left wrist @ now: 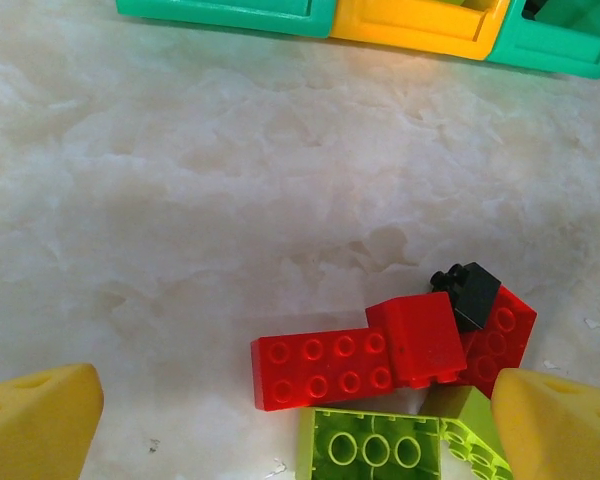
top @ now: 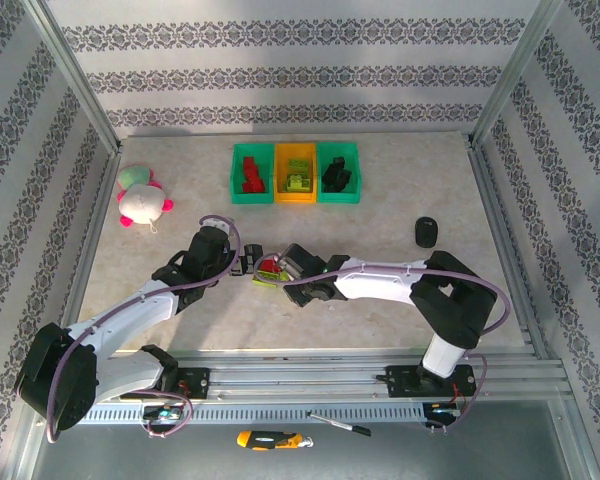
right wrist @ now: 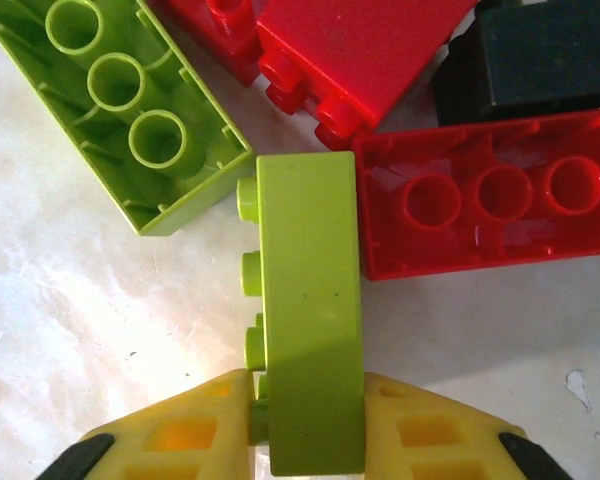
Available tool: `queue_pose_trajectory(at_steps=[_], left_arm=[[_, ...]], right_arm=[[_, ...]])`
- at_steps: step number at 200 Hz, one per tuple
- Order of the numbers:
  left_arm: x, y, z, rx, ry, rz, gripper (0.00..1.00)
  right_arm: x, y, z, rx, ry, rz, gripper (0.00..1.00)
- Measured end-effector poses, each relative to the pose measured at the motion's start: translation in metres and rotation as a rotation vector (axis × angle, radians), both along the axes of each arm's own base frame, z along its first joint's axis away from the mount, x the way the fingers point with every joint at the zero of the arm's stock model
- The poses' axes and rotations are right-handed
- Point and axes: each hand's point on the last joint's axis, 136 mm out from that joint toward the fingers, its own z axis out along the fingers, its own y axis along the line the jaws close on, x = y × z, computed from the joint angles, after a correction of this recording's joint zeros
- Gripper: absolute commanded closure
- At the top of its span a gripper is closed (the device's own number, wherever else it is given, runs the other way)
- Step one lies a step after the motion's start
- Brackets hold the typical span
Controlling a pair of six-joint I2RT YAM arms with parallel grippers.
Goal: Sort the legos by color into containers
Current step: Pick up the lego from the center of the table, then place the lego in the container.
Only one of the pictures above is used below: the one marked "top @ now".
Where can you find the red lego brick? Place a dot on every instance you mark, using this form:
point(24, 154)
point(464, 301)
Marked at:
point(249, 163)
point(254, 187)
point(270, 265)
point(253, 174)

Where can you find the aluminium frame post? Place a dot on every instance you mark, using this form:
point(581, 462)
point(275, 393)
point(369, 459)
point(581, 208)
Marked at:
point(512, 75)
point(75, 75)

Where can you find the green plastic bin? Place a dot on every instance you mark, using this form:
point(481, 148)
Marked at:
point(240, 197)
point(337, 198)

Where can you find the lime green lego brick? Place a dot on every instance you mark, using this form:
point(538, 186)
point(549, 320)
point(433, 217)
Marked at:
point(291, 185)
point(305, 185)
point(267, 279)
point(300, 165)

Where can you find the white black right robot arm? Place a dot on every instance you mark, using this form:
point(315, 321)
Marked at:
point(380, 282)

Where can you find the aluminium table side rail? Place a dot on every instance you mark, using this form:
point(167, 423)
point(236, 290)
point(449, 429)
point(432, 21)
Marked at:
point(93, 225)
point(505, 240)

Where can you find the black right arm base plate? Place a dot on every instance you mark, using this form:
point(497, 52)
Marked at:
point(402, 382)

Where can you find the aluminium mounting rail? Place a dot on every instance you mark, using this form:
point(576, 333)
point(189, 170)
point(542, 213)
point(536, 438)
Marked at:
point(305, 375)

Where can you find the white pink green plush toy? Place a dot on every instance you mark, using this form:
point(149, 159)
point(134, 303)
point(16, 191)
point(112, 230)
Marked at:
point(140, 200)

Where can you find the orange black utility knife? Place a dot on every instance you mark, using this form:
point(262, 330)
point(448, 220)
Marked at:
point(265, 440)

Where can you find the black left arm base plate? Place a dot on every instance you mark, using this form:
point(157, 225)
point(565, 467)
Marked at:
point(195, 384)

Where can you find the black computer mouse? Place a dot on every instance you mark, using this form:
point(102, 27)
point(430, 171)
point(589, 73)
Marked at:
point(426, 231)

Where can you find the black lego brick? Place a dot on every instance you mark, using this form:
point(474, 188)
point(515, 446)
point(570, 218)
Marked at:
point(337, 162)
point(345, 176)
point(330, 175)
point(332, 186)

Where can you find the silver black pen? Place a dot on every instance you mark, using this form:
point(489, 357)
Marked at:
point(340, 424)

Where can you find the yellow plastic bin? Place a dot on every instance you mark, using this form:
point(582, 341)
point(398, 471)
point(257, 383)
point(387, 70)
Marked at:
point(295, 198)

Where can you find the small circuit board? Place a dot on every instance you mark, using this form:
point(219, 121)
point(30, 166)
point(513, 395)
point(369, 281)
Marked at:
point(162, 413)
point(444, 409)

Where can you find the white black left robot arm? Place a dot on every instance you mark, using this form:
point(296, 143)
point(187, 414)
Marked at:
point(130, 310)

